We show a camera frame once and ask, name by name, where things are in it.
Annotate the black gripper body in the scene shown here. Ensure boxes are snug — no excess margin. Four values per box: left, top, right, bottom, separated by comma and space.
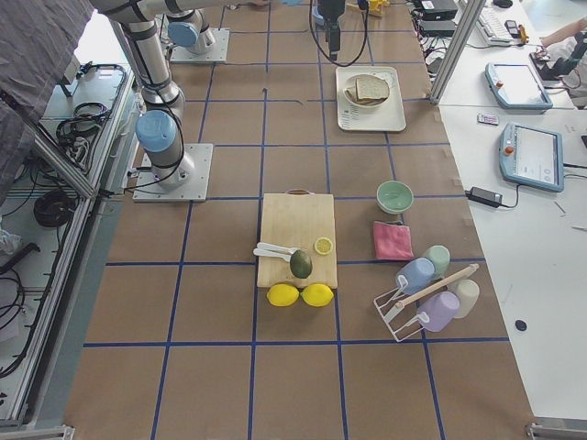
316, 0, 347, 28

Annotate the white bread slice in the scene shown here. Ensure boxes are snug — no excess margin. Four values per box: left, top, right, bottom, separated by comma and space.
355, 75, 390, 100

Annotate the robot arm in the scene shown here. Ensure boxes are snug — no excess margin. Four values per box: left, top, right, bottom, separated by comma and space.
92, 1, 230, 195
160, 1, 347, 64

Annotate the wooden dish rack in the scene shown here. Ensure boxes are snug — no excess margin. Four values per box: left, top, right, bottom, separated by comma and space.
347, 0, 391, 17

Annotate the yellow cup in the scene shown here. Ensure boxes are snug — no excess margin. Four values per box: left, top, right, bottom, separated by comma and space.
368, 0, 388, 16

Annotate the cream bear serving tray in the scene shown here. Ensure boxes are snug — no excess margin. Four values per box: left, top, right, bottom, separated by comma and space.
336, 66, 406, 132

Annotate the keyboard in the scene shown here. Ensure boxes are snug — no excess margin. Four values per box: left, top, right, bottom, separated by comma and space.
476, 7, 514, 47

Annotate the green bowl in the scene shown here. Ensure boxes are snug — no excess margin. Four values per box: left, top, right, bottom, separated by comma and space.
376, 181, 414, 215

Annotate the far teach pendant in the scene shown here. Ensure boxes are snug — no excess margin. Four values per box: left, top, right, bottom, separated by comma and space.
484, 63, 553, 111

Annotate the teach pendant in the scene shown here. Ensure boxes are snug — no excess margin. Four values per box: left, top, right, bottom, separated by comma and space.
484, 63, 553, 111
498, 123, 564, 193

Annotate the wooden cutting board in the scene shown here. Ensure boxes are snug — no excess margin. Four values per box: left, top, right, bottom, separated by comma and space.
257, 193, 338, 289

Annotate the lemon slice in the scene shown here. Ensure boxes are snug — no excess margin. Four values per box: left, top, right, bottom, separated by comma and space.
314, 236, 334, 256

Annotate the pink cloth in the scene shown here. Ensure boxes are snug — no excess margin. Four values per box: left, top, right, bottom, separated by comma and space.
372, 221, 414, 261

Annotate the white plastic fork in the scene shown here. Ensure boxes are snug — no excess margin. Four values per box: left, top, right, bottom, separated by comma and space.
256, 242, 299, 255

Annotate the near teach pendant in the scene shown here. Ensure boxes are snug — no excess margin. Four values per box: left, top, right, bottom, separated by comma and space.
498, 123, 564, 193

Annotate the black power adapter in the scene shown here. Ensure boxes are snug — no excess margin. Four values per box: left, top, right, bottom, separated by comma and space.
465, 186, 503, 208

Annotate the avocado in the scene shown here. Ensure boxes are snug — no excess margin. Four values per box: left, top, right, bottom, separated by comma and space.
289, 249, 313, 279

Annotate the green cup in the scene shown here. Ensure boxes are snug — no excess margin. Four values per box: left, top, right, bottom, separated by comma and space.
422, 245, 450, 280

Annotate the blue cup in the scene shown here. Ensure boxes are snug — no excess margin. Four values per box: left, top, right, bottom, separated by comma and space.
395, 258, 435, 295

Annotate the yellow lemon right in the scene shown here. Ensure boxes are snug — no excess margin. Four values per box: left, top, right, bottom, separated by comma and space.
301, 283, 334, 307

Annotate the yellow lemon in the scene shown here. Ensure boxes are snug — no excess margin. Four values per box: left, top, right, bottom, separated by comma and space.
301, 283, 334, 307
266, 283, 300, 307

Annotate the yellow lemon left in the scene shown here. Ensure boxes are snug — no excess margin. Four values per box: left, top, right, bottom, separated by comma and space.
266, 283, 300, 307

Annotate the beige cup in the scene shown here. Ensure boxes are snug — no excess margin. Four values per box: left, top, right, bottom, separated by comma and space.
448, 279, 480, 319

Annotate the purple cup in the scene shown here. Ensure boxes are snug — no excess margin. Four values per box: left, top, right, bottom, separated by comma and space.
416, 291, 460, 332

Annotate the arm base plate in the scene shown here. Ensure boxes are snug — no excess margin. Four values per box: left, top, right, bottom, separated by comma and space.
132, 143, 213, 203
171, 27, 230, 64

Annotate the white wire cup rack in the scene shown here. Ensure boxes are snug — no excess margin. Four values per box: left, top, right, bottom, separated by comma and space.
372, 275, 430, 343

